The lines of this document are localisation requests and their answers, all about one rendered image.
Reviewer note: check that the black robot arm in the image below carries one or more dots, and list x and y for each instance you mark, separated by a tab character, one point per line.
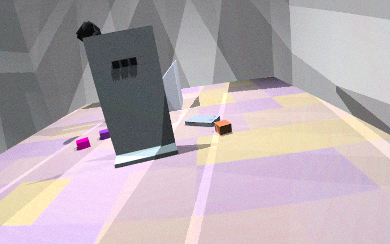
87	29

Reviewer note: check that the small brown block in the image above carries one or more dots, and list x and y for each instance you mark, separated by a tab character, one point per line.
223	127

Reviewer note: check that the grey panel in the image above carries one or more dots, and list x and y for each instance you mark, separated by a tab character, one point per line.
129	84

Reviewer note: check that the magenta block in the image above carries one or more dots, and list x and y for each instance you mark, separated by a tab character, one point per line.
83	143

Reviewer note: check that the purple cube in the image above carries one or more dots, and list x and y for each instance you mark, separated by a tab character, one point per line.
104	134

